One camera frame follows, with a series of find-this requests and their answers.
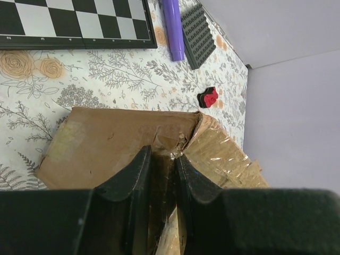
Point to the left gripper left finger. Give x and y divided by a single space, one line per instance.
109 219

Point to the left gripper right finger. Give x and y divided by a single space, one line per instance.
214 220

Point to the brown taped cardboard box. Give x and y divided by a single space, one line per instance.
93 144

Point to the red black knife cap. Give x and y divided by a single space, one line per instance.
207 98

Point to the dark grey studded plate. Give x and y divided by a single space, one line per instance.
198 39

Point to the black white checkerboard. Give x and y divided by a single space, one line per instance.
69 24

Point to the purple cylindrical handle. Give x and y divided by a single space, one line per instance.
174 29

